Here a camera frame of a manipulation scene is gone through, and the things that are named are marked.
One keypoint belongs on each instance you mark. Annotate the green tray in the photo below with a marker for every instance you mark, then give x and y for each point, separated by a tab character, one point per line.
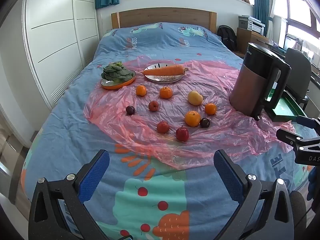
285	107

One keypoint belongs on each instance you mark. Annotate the red apple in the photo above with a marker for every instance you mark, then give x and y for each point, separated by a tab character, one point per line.
163	127
182	133
153	106

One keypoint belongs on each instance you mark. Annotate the pink plastic sheet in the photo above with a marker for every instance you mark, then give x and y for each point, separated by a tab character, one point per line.
150	155

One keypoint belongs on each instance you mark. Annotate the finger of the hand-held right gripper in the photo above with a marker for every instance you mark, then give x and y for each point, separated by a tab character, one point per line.
287	135
307	122

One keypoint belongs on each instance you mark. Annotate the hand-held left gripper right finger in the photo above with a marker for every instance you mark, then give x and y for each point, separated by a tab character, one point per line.
228	177

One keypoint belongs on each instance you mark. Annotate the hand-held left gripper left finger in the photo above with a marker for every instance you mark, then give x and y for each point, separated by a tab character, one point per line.
96	175

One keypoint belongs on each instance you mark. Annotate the wooden drawer cabinet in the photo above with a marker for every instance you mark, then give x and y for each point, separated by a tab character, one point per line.
250	42

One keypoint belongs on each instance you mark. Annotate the window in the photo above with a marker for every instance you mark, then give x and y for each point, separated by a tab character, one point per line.
297	7

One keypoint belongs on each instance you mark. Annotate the silver plate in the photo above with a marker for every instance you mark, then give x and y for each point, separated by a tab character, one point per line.
162	80

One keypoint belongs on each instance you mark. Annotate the grey chair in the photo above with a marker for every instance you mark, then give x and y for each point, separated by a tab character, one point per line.
297	67

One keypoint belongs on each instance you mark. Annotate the person's right hand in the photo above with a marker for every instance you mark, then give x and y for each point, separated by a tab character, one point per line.
314	185

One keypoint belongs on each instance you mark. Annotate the black and copper kettle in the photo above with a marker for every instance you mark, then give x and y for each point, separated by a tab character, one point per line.
250	85

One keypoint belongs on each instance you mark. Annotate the orange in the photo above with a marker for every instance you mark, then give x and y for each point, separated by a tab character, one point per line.
210	108
192	118
141	90
166	92

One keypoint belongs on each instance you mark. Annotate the yellow pear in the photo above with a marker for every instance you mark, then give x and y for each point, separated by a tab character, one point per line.
195	97

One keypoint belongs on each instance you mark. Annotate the orange plate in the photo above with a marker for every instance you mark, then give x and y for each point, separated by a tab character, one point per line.
117	86

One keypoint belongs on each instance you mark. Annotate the dark purple plum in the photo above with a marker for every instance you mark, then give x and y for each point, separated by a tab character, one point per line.
204	122
130	110

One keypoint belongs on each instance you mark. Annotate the black backpack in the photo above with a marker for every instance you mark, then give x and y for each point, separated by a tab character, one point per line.
227	37

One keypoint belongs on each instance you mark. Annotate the carrot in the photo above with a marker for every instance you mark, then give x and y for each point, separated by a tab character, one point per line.
162	70

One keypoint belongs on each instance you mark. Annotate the white printer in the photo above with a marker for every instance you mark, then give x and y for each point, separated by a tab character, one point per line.
251	25

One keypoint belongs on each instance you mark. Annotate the green leafy vegetable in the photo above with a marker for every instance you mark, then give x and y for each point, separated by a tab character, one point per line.
116	71

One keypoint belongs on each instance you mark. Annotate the white wardrobe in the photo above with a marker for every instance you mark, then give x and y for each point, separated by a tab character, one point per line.
55	30

